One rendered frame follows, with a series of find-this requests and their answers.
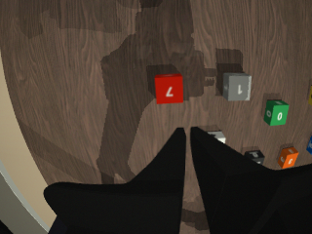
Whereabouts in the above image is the green block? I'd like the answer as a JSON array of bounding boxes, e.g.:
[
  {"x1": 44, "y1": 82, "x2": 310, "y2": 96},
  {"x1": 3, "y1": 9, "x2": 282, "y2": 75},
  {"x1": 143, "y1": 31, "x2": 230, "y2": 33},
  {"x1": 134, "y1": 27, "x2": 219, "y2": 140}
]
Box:
[{"x1": 264, "y1": 100, "x2": 289, "y2": 125}]

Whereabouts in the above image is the blue block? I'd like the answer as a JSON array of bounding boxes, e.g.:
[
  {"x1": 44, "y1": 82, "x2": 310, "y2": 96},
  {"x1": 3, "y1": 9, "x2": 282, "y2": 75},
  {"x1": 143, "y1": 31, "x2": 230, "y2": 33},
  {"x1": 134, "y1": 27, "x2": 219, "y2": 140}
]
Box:
[{"x1": 307, "y1": 137, "x2": 312, "y2": 155}]

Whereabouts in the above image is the red block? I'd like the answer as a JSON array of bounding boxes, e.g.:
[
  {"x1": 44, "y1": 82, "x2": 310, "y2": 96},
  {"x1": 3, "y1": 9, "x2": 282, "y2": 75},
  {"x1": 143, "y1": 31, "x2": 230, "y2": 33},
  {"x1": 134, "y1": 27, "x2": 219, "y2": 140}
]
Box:
[{"x1": 155, "y1": 74, "x2": 183, "y2": 104}]

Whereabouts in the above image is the orange digit block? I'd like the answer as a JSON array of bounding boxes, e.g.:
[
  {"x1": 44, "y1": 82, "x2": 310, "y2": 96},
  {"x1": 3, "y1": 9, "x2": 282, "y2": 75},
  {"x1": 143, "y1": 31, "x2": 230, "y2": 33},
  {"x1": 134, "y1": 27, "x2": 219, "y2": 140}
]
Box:
[{"x1": 278, "y1": 147, "x2": 299, "y2": 168}]

